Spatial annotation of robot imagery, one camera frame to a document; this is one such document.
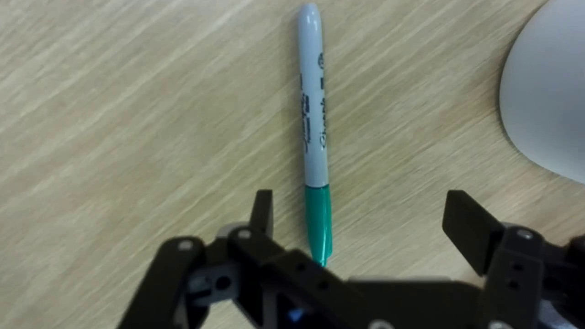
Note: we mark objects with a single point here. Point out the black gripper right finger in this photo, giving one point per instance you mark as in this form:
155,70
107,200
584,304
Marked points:
524,275

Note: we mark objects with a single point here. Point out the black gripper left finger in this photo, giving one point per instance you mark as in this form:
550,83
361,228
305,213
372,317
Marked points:
257,286

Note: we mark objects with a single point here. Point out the green capped grey marker pen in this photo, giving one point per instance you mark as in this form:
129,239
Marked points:
316,134

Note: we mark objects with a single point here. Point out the white ceramic mug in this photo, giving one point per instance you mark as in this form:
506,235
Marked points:
550,98

